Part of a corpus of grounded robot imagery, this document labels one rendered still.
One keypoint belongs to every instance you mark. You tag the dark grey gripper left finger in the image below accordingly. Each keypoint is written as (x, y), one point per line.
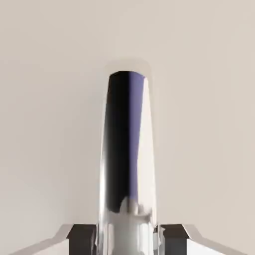
(79, 239)

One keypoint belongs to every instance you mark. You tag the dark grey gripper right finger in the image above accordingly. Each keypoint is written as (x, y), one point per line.
(175, 239)

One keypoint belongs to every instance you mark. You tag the beige painted drawer front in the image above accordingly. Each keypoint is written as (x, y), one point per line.
(39, 99)

